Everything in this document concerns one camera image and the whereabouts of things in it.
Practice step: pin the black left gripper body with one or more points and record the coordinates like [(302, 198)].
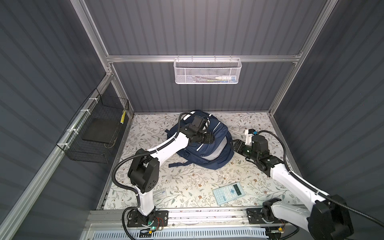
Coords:
[(204, 137)]

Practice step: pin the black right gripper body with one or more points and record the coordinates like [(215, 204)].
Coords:
[(248, 153)]

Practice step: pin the navy blue student backpack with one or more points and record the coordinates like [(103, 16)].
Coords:
[(210, 156)]

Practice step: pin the light green calculator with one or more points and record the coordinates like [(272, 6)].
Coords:
[(228, 193)]

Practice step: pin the clear plastic pen bag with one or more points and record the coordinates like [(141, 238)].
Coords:
[(159, 194)]

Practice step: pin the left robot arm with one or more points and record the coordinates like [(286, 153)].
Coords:
[(145, 167)]

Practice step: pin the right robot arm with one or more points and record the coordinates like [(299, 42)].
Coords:
[(325, 217)]

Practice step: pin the white marker in basket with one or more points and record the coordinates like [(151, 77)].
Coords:
[(229, 79)]

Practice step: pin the yellow tag on basket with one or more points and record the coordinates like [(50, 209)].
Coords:
[(123, 117)]

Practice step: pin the black pad in basket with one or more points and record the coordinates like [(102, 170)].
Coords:
[(101, 131)]

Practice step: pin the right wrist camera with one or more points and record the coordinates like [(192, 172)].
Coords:
[(249, 134)]

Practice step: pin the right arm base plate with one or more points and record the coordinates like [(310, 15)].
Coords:
[(258, 216)]

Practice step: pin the white mesh wall basket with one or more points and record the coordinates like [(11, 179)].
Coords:
[(203, 71)]

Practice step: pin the aluminium mounting rail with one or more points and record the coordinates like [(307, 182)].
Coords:
[(178, 217)]

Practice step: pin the white slotted cable duct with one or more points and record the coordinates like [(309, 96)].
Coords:
[(203, 233)]

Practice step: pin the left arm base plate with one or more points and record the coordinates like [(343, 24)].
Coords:
[(155, 218)]

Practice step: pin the black wire side basket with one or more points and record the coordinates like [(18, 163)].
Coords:
[(101, 107)]

